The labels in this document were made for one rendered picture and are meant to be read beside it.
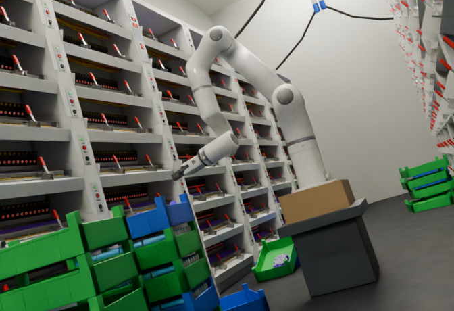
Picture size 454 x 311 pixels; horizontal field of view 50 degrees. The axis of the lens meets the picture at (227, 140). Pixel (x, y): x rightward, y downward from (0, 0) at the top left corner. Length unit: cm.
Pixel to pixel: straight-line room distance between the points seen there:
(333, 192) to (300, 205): 13
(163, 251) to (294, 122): 90
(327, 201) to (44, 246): 113
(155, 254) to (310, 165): 88
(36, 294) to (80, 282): 10
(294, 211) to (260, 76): 57
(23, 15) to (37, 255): 134
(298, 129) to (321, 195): 28
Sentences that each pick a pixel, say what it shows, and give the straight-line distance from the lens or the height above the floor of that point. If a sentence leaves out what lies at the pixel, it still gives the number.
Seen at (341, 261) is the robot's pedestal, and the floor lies 10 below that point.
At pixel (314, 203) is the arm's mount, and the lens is 186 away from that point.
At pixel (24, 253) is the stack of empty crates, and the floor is 43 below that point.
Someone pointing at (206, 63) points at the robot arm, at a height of 101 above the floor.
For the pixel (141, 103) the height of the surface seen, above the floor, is 104.
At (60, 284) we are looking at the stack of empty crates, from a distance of 99.
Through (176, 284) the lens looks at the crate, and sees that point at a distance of 124.
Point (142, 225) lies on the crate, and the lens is 125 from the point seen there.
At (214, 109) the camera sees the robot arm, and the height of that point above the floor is 82.
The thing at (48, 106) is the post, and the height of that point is 99.
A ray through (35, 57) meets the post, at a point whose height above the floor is 120.
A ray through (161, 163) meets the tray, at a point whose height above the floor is 73.
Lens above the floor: 39
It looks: 8 degrees up
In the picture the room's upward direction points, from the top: 17 degrees counter-clockwise
